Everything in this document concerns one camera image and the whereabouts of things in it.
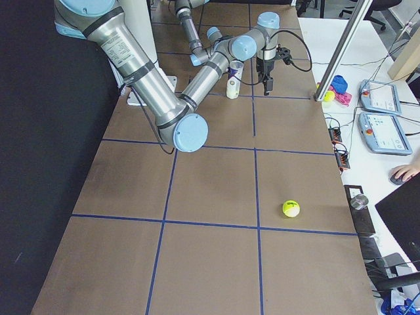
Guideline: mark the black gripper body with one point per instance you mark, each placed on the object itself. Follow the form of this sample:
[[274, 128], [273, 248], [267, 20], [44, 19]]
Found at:
[[264, 67]]

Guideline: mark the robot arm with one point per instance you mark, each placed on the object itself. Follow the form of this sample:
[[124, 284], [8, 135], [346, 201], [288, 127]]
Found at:
[[200, 55], [122, 29]]

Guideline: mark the yellow spare tennis ball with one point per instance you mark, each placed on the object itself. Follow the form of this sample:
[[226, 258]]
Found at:
[[329, 96]]

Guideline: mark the person's hand on mouse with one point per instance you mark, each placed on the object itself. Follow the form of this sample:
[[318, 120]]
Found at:
[[409, 169]]

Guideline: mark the blue cloth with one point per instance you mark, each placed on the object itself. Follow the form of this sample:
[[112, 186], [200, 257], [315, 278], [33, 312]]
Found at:
[[339, 84]]

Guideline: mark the orange black connector box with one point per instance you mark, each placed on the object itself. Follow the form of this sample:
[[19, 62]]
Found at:
[[335, 135]]

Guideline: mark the small metal cup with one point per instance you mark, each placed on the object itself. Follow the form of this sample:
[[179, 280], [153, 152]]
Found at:
[[359, 202]]

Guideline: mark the black computer mouse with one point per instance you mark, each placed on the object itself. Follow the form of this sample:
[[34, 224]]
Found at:
[[399, 180]]

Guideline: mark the black monitor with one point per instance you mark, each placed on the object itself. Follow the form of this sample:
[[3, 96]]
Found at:
[[400, 213]]

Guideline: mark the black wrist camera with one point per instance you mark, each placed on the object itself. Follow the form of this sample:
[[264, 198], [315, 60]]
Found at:
[[284, 54]]

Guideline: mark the teach pendant nearer post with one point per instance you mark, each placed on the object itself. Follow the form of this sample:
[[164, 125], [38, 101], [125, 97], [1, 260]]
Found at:
[[380, 97]]

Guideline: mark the aluminium frame post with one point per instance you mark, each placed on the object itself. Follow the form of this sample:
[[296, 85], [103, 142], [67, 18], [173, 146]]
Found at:
[[358, 14]]

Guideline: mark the teach pendant farther from post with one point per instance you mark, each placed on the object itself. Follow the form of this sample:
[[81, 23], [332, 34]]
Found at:
[[383, 134]]

